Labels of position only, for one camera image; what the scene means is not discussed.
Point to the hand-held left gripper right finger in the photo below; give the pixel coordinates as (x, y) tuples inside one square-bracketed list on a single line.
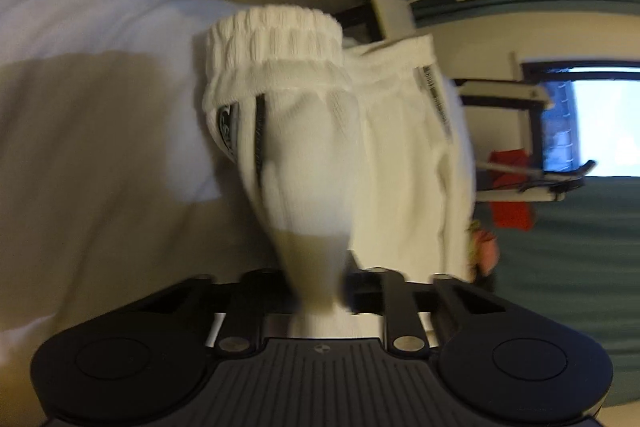
[(395, 302)]

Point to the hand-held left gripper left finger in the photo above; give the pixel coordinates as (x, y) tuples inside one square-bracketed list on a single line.
[(255, 297)]

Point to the white ribbed sock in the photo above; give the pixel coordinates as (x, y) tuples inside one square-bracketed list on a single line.
[(310, 157)]

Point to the pile of clothes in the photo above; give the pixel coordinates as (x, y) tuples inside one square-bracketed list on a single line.
[(484, 249)]

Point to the red cloth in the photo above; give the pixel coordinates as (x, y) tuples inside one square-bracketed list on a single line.
[(510, 207)]

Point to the wide teal curtain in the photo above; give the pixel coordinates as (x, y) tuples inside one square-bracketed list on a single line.
[(575, 282)]

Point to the white bed sheet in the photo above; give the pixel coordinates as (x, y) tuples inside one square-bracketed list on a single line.
[(100, 132)]

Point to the white chair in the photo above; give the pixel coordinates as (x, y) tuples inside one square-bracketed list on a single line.
[(525, 94)]

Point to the black framed window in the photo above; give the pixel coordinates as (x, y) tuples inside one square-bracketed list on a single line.
[(600, 122)]

